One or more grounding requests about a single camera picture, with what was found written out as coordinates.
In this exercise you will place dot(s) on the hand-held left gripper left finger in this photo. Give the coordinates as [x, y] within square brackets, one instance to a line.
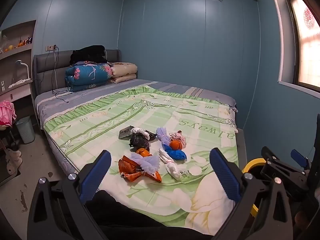
[96, 177]

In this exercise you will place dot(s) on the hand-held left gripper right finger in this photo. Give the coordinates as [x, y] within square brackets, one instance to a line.
[225, 177]

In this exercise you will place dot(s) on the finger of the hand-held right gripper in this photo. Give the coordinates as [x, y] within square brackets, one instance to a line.
[298, 156]
[282, 171]

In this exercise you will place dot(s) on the yellow rimmed trash bin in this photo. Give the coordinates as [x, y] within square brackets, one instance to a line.
[252, 163]

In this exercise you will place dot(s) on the instant noodle packet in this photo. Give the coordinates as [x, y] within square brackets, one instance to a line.
[125, 133]

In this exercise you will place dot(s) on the large black plastic bag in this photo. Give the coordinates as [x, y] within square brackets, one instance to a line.
[138, 142]

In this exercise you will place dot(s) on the orange peel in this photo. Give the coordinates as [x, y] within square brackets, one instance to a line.
[175, 145]
[143, 152]

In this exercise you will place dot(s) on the purple foam net with band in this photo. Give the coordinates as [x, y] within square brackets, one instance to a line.
[162, 132]

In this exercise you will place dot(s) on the orange snack wrapper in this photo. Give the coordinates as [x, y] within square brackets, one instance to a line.
[130, 168]

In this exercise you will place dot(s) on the dark grey bed base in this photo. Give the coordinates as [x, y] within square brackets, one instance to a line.
[242, 145]

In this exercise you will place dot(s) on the person's black pants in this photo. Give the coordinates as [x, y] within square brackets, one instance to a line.
[125, 217]

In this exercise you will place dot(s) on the white crumpled paper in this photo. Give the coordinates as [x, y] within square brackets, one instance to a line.
[172, 168]

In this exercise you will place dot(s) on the blue plastic bag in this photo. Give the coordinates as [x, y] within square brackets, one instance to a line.
[176, 154]

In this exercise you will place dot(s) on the green printed blanket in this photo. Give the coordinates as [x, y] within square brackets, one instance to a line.
[100, 120]

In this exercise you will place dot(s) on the pink cloth item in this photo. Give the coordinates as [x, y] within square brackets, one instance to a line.
[180, 137]

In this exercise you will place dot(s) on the small black plastic bag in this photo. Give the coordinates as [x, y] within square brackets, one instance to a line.
[151, 135]

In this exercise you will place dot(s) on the beige plush slipper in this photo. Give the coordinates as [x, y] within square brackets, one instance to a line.
[12, 155]
[13, 167]

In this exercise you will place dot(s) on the light blue waste basket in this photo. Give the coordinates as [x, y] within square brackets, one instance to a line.
[25, 130]

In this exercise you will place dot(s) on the blue floral quilt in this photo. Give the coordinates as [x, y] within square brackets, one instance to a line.
[85, 76]

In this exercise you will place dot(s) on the window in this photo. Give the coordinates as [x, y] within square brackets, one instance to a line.
[310, 55]

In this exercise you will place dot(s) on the beige folded quilt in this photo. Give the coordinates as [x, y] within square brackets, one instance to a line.
[123, 71]

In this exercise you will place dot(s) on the pink clothing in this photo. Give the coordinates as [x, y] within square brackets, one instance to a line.
[6, 110]

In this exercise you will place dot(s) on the grey padded headboard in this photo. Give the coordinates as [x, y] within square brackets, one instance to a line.
[50, 65]

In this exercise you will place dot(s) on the white cloth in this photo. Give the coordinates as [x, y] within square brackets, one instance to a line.
[20, 82]

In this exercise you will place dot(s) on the black clothing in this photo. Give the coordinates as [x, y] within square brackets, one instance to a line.
[87, 53]

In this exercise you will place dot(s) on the white desk lamp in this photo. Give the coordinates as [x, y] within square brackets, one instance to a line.
[25, 66]

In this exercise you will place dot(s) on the red window sticker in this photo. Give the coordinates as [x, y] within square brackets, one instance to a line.
[309, 18]

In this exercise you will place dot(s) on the small shelf ornaments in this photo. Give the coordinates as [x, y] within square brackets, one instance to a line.
[25, 42]

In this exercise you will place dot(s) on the orange fruit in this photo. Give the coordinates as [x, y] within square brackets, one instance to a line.
[10, 47]

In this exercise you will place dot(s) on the wall socket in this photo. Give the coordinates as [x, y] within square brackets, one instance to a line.
[50, 47]

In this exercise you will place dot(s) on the grey wall shelf unit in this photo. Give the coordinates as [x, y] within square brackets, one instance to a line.
[25, 37]

